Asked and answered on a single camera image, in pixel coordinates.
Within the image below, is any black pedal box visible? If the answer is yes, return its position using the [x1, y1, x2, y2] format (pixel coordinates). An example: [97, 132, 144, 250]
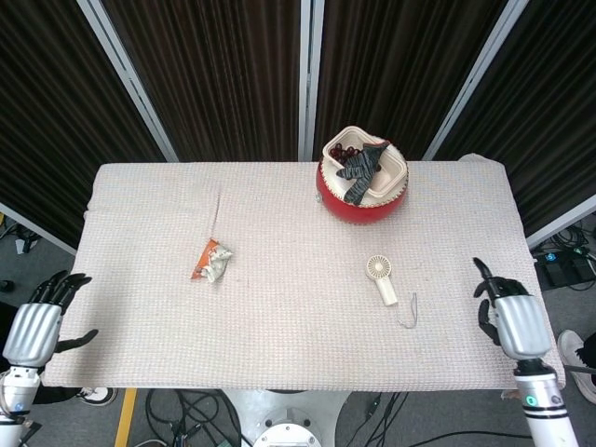
[533, 251, 596, 290]

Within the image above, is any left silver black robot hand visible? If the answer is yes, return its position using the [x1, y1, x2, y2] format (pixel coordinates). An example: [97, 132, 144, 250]
[2, 270, 100, 369]

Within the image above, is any pink waffle-weave tablecloth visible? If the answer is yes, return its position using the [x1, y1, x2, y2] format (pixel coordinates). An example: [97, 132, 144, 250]
[40, 156, 567, 391]

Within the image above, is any white sneaker with black trim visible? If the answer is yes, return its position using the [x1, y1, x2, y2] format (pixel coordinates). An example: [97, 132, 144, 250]
[76, 386, 118, 406]

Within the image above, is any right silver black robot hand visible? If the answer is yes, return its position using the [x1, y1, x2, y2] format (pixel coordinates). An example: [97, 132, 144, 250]
[472, 257, 553, 362]

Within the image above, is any black floor cable bundle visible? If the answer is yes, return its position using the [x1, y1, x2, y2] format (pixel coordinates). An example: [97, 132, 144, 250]
[146, 389, 243, 447]
[346, 390, 413, 447]

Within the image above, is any crumpled orange snack wrapper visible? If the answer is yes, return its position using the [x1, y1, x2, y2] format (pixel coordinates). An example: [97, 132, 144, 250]
[189, 237, 235, 284]

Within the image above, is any white partition frame post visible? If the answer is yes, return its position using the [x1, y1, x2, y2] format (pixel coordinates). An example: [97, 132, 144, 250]
[296, 0, 326, 162]
[76, 0, 181, 163]
[422, 0, 532, 160]

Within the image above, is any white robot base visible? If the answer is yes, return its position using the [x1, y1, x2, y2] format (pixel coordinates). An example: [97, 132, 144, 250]
[223, 388, 350, 447]

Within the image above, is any thin dark thread loop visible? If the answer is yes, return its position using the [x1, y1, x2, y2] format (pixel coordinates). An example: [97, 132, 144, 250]
[395, 291, 419, 330]

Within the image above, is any beige rectangular food container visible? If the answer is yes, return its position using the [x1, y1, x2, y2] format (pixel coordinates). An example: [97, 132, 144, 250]
[321, 125, 407, 197]

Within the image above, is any dark red bead string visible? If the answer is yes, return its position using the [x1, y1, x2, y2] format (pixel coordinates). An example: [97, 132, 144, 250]
[329, 143, 359, 164]

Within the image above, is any grey striped sock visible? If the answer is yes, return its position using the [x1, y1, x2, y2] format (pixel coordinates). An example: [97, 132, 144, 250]
[335, 142, 390, 206]

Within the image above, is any grey white sneaker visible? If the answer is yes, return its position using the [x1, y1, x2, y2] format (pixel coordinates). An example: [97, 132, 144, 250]
[557, 329, 596, 405]

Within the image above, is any red drum with studs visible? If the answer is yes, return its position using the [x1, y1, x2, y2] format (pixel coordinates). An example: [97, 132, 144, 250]
[315, 139, 410, 225]

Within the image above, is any cream handheld fan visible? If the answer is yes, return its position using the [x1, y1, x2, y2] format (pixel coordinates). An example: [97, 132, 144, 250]
[365, 253, 400, 307]

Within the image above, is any dark ribbed partition panel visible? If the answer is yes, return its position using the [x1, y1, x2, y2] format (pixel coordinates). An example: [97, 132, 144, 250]
[316, 0, 508, 162]
[102, 0, 302, 163]
[0, 0, 167, 251]
[435, 0, 596, 238]

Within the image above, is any white partition frame rail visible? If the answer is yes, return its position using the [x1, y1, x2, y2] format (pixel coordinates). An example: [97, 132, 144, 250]
[524, 193, 596, 251]
[0, 200, 78, 256]

